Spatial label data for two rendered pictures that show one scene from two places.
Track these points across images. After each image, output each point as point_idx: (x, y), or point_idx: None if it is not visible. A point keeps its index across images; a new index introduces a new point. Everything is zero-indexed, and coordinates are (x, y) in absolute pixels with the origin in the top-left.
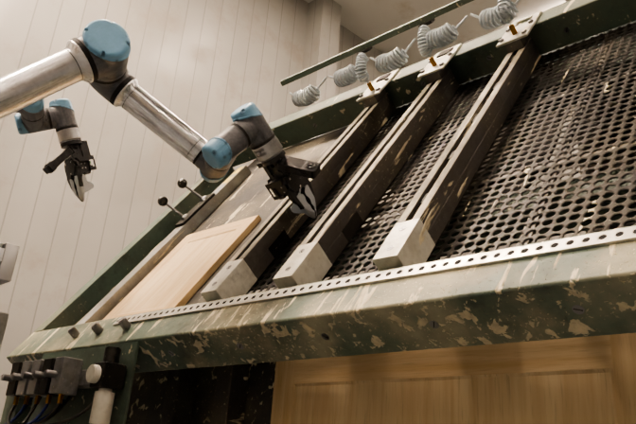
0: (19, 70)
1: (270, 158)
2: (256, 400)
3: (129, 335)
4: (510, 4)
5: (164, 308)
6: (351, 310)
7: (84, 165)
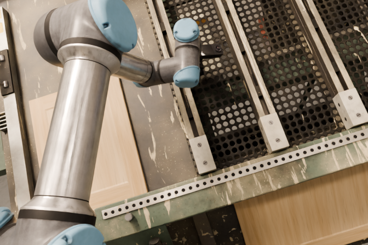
0: (76, 127)
1: None
2: None
3: (146, 223)
4: None
5: (130, 184)
6: (366, 161)
7: None
